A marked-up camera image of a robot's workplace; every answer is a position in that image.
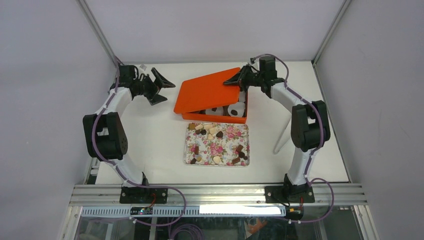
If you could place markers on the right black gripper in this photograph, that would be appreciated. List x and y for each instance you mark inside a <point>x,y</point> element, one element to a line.
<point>235,80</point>

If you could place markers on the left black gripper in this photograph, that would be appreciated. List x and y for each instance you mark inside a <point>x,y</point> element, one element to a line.
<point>154,89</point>

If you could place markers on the dark oval chocolate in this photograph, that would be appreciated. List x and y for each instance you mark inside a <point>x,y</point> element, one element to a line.
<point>233,113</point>

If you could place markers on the orange box lid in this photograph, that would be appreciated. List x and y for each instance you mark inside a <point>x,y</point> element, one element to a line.
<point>207,92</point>

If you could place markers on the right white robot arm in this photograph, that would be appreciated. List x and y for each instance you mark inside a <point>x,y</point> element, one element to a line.
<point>309,128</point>

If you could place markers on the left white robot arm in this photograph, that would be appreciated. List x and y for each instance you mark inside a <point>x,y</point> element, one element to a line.
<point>105,136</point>

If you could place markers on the orange chocolate box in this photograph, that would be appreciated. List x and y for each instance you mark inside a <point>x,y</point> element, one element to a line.
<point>221,114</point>

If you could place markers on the dark heart chocolate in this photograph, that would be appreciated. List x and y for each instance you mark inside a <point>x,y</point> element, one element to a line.
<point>220,134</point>

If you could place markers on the brown chocolate lower right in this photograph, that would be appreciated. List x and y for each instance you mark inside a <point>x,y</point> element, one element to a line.
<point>239,148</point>

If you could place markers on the brown chocolate tray corner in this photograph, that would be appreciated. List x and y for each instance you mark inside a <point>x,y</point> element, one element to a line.
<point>235,161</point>

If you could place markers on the white heart chocolate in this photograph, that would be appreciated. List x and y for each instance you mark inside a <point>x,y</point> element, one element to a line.
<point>216,160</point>

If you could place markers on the floral tray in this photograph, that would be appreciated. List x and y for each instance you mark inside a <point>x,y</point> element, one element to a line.
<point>201,144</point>

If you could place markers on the aluminium frame rail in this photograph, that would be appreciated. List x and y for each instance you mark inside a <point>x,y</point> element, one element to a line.
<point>210,200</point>

